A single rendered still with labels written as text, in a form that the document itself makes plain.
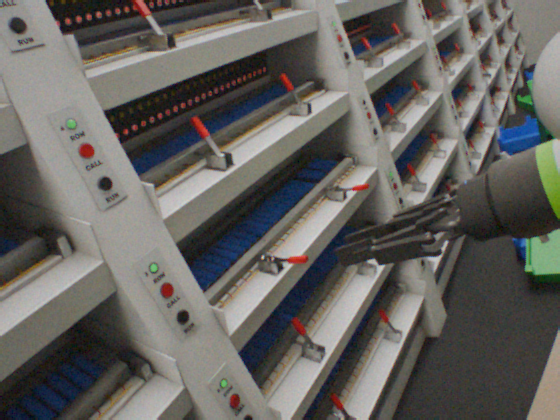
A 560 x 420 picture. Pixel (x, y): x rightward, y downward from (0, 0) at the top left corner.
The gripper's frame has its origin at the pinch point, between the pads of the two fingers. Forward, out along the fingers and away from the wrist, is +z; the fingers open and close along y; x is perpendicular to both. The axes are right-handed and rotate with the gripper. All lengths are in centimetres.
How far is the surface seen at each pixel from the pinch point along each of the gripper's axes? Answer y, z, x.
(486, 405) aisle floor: 21, 10, -57
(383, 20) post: 114, 24, 32
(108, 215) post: -22.8, 11.6, 22.9
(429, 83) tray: 114, 20, 4
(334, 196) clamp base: 24.9, 18.4, 1.8
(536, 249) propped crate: 78, 2, -53
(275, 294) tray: -4.3, 17.2, -2.0
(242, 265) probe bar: -4.4, 20.0, 4.7
